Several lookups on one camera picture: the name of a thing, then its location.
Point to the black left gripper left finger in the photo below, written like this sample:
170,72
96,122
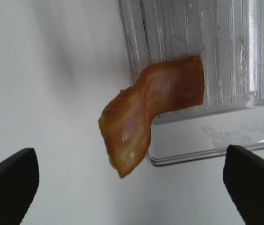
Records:
19,181

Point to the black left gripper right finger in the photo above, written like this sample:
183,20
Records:
243,176

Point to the left clear plastic container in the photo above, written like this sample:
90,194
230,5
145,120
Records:
229,37

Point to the brown bacon strip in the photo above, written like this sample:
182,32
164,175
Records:
125,122

